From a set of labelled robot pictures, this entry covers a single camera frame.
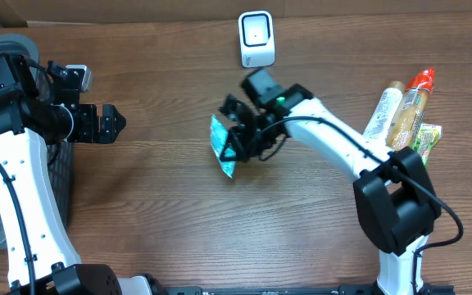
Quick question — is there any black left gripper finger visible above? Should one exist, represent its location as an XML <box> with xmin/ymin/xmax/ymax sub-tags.
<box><xmin>98</xmin><ymin>118</ymin><xmax>126</xmax><ymax>143</ymax></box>
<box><xmin>101</xmin><ymin>104</ymin><xmax>126</xmax><ymax>123</ymax></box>

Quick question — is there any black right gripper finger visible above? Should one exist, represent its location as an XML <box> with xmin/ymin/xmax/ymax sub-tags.
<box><xmin>219</xmin><ymin>126</ymin><xmax>249</xmax><ymax>162</ymax></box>
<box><xmin>219</xmin><ymin>94</ymin><xmax>256</xmax><ymax>127</ymax></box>

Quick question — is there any teal snack packet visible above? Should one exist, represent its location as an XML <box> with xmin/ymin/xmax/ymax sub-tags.
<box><xmin>210</xmin><ymin>115</ymin><xmax>236</xmax><ymax>178</ymax></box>

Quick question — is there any white tube with gold cap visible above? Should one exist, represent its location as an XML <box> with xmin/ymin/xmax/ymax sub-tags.
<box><xmin>363</xmin><ymin>80</ymin><xmax>405</xmax><ymax>143</ymax></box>

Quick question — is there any orange spaghetti packet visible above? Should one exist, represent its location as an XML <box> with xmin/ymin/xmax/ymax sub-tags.
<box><xmin>387</xmin><ymin>68</ymin><xmax>435</xmax><ymax>151</ymax></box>

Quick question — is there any green tea packet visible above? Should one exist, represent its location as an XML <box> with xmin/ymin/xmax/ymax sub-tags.
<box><xmin>411</xmin><ymin>123</ymin><xmax>443</xmax><ymax>167</ymax></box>

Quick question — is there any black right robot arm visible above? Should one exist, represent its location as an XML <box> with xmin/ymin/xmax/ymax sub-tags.
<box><xmin>219</xmin><ymin>69</ymin><xmax>441</xmax><ymax>294</ymax></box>

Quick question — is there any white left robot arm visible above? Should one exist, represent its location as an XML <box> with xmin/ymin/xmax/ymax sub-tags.
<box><xmin>0</xmin><ymin>53</ymin><xmax>157</xmax><ymax>295</ymax></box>

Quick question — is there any white barcode scanner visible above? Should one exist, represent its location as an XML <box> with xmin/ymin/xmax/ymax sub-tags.
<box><xmin>238</xmin><ymin>10</ymin><xmax>275</xmax><ymax>68</ymax></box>

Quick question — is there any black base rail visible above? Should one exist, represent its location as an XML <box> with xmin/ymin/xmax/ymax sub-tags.
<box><xmin>166</xmin><ymin>284</ymin><xmax>456</xmax><ymax>295</ymax></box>

